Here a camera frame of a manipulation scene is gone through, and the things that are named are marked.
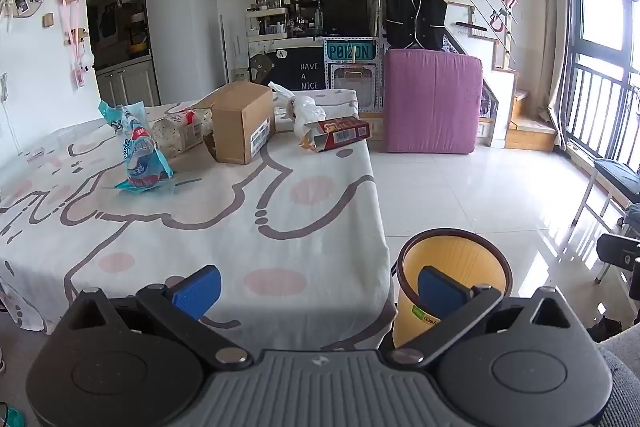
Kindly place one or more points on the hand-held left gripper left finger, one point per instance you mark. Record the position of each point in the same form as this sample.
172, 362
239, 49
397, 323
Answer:
197, 292

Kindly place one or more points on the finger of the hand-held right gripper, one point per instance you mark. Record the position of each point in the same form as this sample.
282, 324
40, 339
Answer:
620, 254

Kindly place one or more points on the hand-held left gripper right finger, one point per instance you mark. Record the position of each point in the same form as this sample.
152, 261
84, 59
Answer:
440, 292

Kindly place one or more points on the yellow wastebasket brown rim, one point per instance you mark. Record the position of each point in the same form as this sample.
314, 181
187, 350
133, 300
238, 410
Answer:
465, 262

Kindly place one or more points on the blue plastic packaging bag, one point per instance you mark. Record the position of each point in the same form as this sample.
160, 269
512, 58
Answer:
140, 157

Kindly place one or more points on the clear plastic bottle red label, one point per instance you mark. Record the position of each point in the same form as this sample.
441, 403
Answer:
175, 137

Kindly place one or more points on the brown cardboard box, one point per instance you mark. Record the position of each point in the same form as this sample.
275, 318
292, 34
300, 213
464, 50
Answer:
235, 127

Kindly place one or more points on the red paper carton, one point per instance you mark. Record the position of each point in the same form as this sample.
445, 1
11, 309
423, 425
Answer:
345, 134

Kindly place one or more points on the white plastic bag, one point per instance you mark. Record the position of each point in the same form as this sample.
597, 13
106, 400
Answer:
305, 109

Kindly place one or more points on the black shoes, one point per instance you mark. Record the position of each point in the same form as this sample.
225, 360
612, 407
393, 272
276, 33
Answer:
606, 329

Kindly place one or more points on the white bench dark cushion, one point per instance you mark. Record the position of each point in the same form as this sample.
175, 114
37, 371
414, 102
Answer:
617, 174

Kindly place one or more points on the pink cartoon printed tablecloth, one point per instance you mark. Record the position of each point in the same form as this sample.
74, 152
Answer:
225, 207

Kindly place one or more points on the grey cloth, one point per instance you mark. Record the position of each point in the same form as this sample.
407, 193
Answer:
625, 382

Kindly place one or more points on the wooden staircase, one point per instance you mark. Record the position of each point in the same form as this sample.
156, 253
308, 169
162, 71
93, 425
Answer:
530, 132

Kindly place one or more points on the cream low drawer cabinet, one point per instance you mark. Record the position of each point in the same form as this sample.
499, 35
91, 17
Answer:
372, 127

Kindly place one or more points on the pink folded mattress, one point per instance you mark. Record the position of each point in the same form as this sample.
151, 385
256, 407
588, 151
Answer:
430, 102

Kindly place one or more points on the lower kitchen cabinet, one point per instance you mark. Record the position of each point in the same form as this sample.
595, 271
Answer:
130, 84

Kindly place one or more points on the green plastic item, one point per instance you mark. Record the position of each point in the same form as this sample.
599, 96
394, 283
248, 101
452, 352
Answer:
11, 416

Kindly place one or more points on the white perforated cabinet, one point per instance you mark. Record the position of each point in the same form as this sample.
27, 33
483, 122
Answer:
352, 82

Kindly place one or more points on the beige curtain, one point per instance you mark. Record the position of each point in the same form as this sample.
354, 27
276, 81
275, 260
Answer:
555, 32

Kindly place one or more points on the black letter board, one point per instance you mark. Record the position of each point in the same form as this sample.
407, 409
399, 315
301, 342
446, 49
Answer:
300, 69

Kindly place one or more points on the teal plate sign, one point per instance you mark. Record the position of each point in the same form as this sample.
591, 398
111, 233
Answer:
350, 51

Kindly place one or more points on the white cosmetics shelf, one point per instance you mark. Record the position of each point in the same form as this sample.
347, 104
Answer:
267, 24

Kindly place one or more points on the black vest white trim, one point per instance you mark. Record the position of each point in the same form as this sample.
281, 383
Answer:
415, 12

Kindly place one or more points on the black storage rack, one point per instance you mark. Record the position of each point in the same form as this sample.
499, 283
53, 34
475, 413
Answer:
307, 14

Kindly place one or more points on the pink hanging wall ornament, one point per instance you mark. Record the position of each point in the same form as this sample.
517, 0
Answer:
75, 37

